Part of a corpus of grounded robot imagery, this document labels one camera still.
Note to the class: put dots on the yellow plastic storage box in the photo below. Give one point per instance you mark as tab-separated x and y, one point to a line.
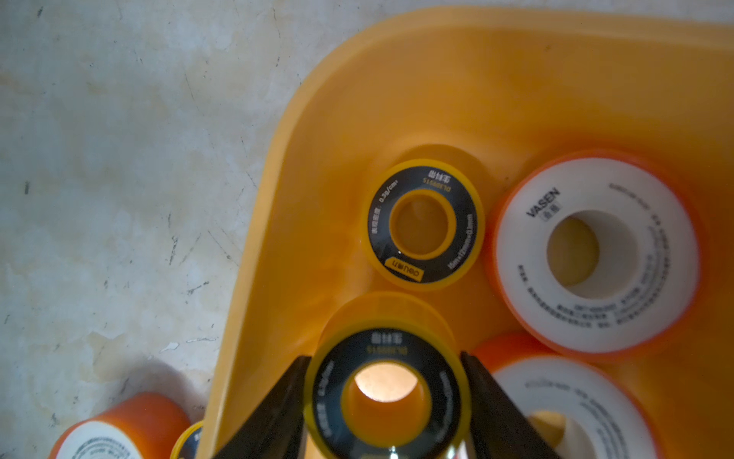
499	92

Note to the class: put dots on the orange white sealing tape roll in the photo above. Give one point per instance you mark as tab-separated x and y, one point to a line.
147	425
598	254
587	414

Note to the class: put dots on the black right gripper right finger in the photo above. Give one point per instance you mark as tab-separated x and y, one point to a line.
498	428

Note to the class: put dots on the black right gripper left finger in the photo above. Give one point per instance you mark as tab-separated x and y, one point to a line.
276	427

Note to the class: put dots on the black yellow sealing tape roll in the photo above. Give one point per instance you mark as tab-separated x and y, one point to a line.
386	381
186	446
423	224

